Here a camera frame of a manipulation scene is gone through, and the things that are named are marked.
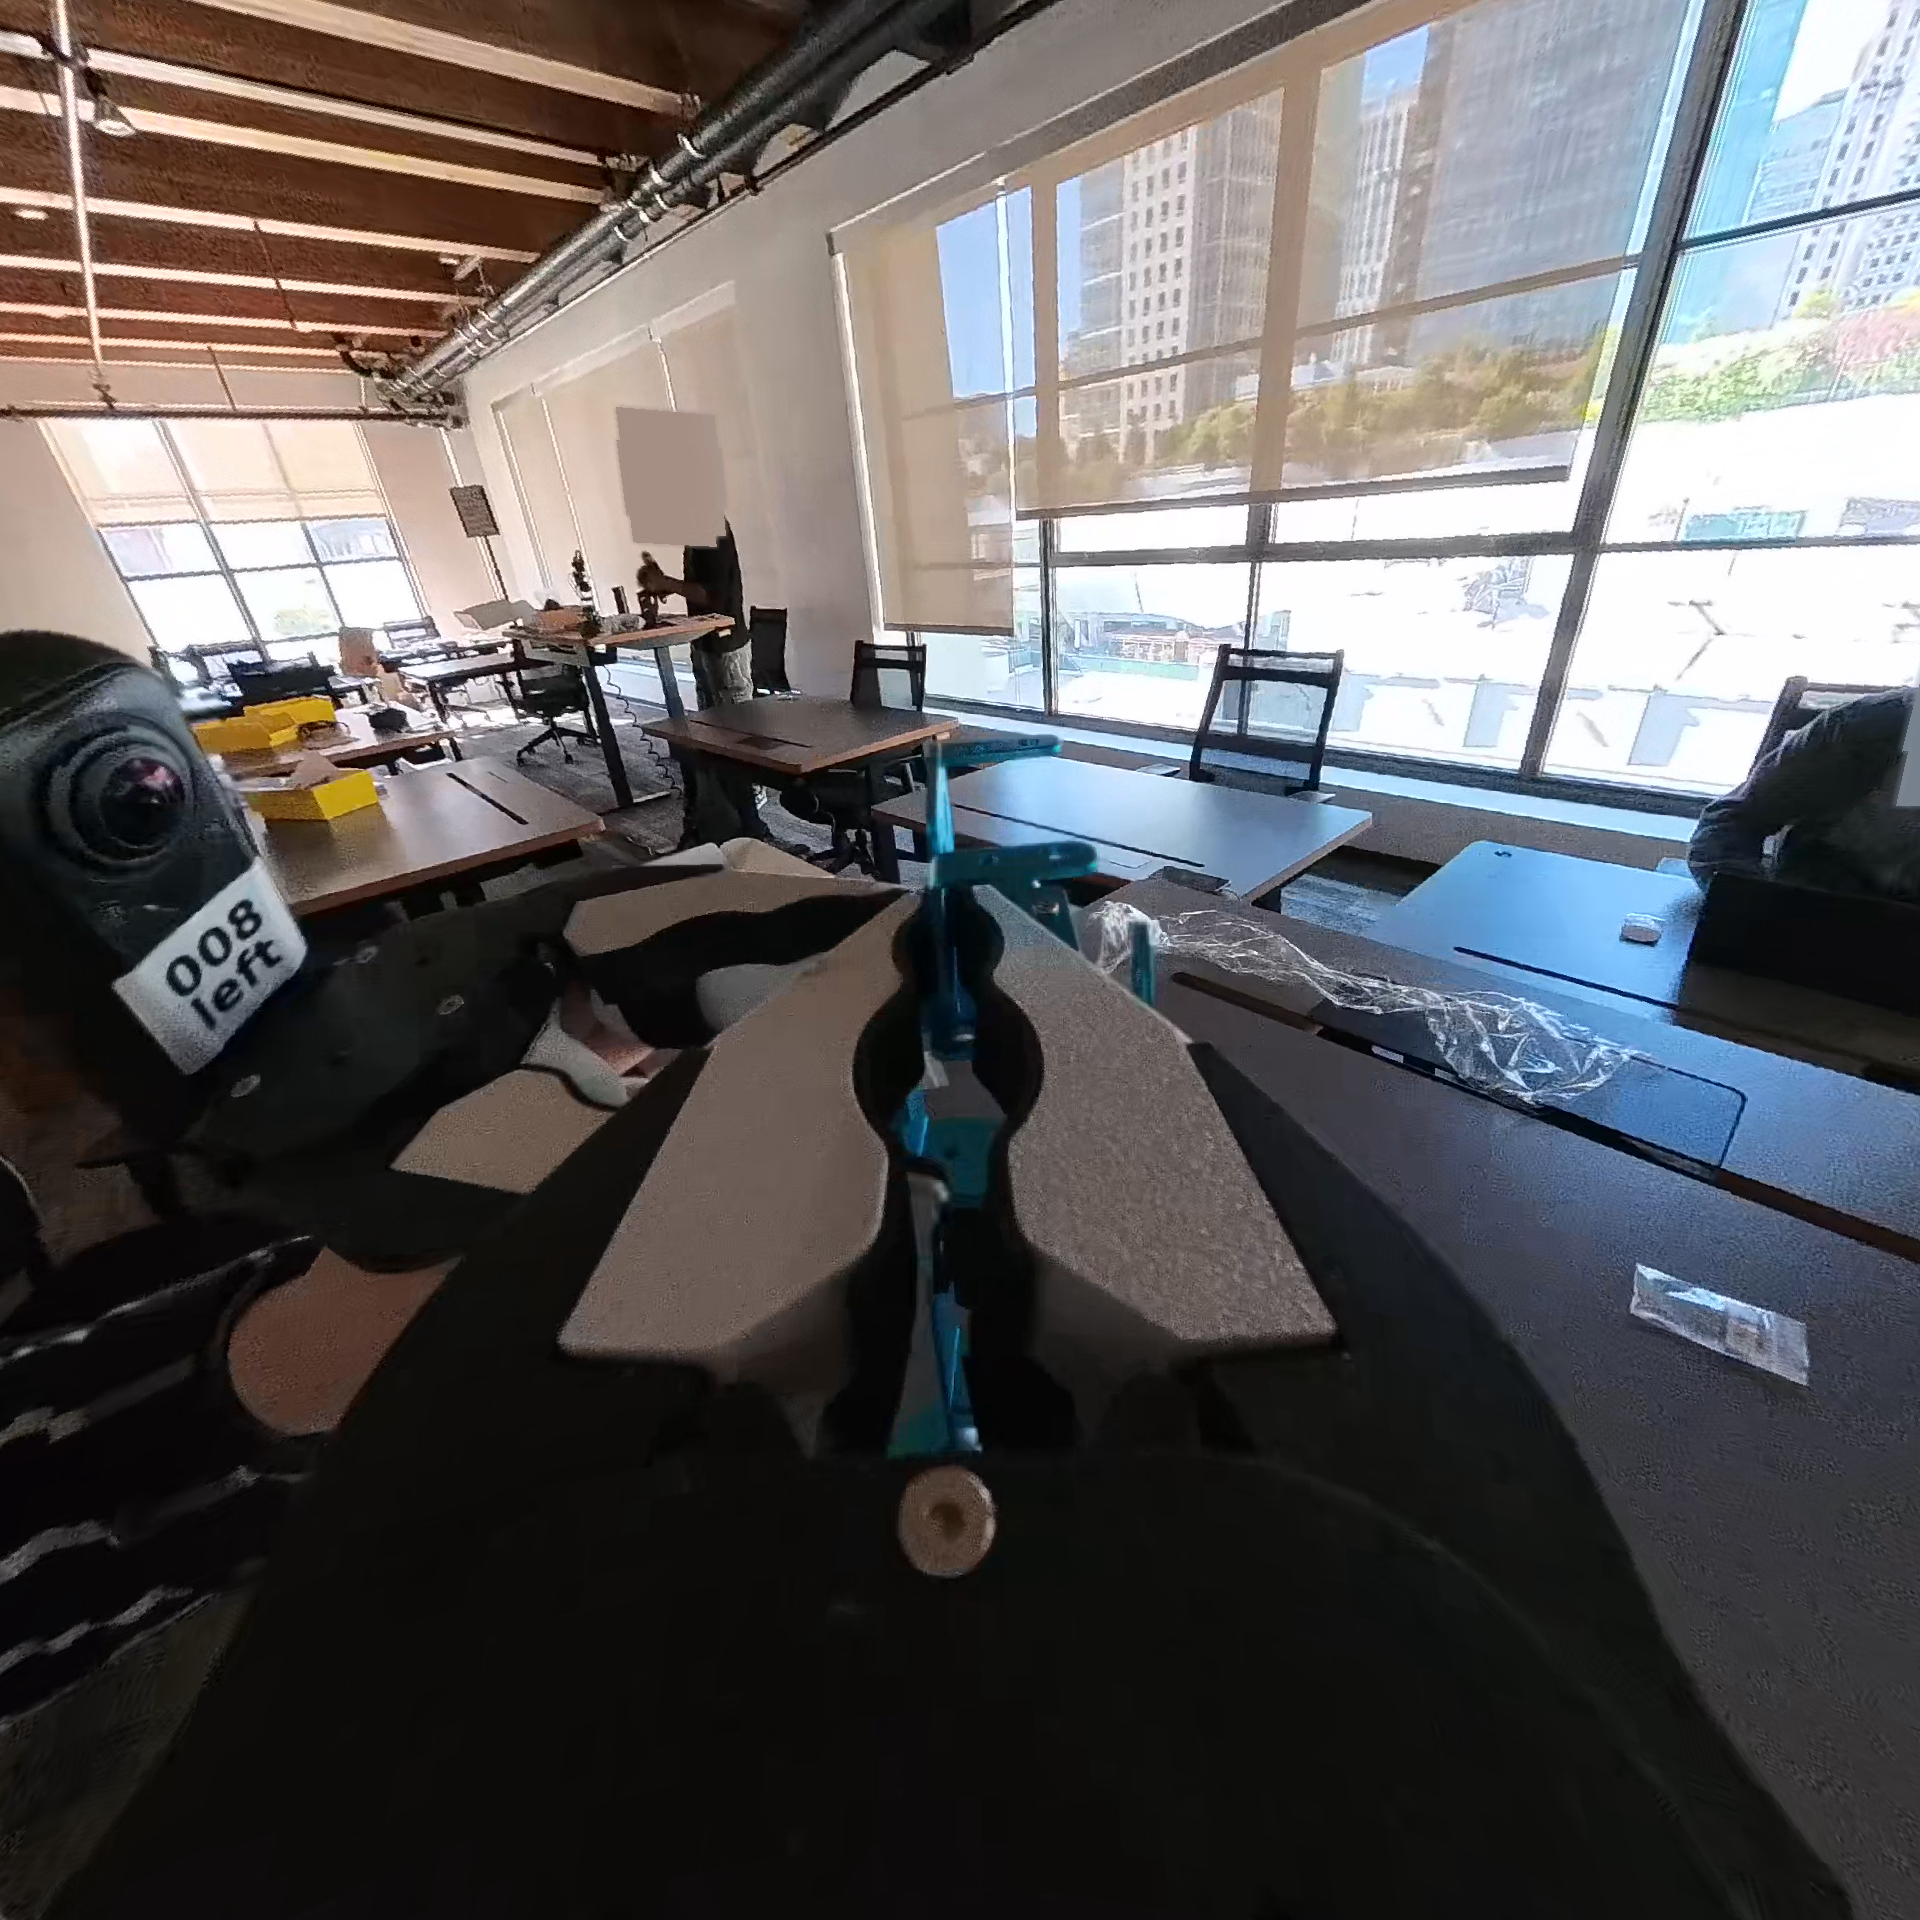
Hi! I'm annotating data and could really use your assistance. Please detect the person's left forearm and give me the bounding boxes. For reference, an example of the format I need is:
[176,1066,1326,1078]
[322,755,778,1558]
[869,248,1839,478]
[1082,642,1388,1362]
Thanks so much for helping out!
[0,1233,324,1728]

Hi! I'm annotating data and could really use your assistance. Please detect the person's left hand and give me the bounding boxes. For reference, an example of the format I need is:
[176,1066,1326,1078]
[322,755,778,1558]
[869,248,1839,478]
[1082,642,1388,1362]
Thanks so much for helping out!
[223,1252,459,1440]

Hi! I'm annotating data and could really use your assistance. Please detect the black insulated ceiling pipes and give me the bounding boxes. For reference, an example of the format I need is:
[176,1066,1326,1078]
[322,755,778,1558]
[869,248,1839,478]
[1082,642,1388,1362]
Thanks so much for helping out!
[367,0,1052,419]

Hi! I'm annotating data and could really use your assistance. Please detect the crumpled clear plastic wrap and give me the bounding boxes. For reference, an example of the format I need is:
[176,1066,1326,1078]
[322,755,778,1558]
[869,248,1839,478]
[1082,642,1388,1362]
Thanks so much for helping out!
[1079,900,1636,1114]

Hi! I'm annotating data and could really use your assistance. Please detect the slotted wood edged desk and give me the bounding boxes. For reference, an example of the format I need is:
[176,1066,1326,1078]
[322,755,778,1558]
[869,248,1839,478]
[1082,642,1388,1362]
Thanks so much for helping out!
[262,756,606,916]

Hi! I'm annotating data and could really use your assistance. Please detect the wooden standing desk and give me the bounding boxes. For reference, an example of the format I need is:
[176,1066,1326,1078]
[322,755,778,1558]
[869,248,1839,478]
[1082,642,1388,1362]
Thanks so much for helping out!
[507,608,740,819]

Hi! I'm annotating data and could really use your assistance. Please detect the black office chair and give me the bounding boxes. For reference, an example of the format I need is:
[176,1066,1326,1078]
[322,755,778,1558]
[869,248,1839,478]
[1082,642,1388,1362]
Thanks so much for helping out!
[510,660,606,770]

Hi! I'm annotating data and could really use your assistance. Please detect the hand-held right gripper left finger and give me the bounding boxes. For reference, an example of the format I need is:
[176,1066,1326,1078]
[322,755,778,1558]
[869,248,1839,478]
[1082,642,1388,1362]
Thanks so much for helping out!
[555,884,924,1454]

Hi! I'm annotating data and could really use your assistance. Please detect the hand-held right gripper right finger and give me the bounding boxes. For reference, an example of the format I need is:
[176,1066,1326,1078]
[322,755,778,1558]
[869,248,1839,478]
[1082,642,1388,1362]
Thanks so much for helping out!
[978,884,1340,1443]

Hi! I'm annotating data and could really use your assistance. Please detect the yellow cardboard box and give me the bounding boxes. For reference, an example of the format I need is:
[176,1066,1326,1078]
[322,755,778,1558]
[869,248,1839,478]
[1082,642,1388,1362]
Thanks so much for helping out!
[247,769,383,826]
[194,698,341,761]

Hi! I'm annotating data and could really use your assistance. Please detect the dark office desk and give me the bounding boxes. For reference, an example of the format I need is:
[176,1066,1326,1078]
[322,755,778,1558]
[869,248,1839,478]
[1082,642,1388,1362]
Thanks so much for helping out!
[874,755,1373,902]
[1371,840,1920,1085]

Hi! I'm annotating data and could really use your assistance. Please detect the group of clear parts bags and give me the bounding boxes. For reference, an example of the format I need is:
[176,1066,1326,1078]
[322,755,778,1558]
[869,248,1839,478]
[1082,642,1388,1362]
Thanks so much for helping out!
[1629,1260,1813,1385]

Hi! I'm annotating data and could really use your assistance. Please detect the dark grey desk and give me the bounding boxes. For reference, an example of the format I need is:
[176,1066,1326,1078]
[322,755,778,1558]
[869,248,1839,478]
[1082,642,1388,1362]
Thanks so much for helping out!
[1191,1035,1920,1920]

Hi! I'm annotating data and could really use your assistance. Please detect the beige roller blind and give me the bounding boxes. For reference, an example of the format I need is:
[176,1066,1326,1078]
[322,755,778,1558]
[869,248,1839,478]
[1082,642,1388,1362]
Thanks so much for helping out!
[831,188,1059,635]
[1013,22,1666,524]

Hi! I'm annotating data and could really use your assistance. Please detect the dark desk with black slot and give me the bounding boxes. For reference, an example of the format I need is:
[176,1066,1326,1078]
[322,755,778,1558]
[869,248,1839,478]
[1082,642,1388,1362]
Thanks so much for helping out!
[1111,878,1920,1262]

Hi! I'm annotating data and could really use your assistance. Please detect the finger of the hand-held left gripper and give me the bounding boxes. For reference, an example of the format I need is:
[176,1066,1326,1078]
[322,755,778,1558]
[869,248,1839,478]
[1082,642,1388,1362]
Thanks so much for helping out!
[563,870,910,1049]
[391,1046,710,1200]

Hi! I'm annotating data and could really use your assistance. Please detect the distant grid window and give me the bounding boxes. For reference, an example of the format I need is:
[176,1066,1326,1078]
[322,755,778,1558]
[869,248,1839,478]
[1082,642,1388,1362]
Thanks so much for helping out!
[46,416,424,664]

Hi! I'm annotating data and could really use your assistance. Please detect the blue toy robot arm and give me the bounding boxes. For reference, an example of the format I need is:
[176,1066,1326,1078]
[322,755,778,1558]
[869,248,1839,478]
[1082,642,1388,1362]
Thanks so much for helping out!
[884,729,1103,1465]

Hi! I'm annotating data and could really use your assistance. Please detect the wood edged office desk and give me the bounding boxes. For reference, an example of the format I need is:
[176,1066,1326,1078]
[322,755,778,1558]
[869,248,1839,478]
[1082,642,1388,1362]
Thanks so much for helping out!
[645,698,963,784]

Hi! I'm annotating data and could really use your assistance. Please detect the black laptop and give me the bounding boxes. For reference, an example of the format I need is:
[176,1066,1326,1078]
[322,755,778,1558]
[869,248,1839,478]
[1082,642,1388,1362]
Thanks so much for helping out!
[1686,867,1920,977]

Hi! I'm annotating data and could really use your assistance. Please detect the large grid window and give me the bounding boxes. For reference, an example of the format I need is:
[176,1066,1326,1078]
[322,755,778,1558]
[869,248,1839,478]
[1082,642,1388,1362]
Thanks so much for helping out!
[831,0,1920,798]

